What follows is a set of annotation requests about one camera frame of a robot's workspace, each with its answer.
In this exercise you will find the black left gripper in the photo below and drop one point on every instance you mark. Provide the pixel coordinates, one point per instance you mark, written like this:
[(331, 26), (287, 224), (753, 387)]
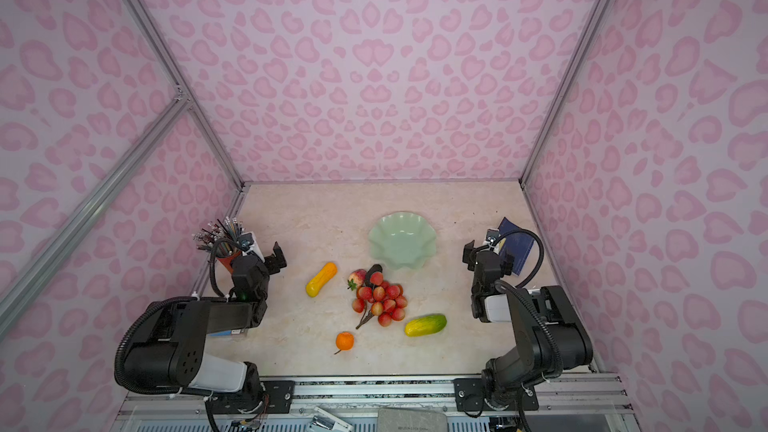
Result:
[(273, 267)]

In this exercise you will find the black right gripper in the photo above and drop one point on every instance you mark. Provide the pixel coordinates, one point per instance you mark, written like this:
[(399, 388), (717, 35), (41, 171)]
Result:
[(471, 256)]

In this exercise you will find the red fake strawberry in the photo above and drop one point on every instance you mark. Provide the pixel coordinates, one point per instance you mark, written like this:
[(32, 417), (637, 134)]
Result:
[(356, 279)]

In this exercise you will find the dark fake avocado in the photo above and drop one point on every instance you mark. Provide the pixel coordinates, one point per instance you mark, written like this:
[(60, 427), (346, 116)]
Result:
[(376, 268)]

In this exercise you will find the small orange fake tangerine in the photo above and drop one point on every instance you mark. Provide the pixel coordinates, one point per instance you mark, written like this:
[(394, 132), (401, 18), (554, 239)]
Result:
[(344, 341)]

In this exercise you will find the red fake lychee bunch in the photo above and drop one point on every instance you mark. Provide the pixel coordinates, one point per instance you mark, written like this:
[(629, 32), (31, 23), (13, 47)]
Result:
[(379, 300)]

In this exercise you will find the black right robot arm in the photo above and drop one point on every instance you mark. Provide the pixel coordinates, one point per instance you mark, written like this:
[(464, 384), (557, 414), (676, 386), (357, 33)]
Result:
[(549, 337)]

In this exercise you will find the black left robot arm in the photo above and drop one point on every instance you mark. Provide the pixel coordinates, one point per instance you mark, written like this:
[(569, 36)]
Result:
[(163, 351)]

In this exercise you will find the green scalloped fruit bowl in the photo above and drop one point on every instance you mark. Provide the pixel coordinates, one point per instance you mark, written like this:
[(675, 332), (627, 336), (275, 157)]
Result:
[(402, 240)]

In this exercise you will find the blue notebook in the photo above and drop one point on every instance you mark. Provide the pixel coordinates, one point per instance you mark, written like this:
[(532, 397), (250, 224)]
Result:
[(518, 245)]

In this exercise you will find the red pencil cup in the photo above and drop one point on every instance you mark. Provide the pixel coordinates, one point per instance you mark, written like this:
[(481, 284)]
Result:
[(227, 262)]

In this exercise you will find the coloured marker set box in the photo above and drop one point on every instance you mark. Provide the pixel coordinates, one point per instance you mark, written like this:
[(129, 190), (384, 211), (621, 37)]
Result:
[(228, 333)]

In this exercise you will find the grey pad at front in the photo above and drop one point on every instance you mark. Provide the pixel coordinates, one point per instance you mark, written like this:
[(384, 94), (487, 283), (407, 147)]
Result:
[(410, 420)]

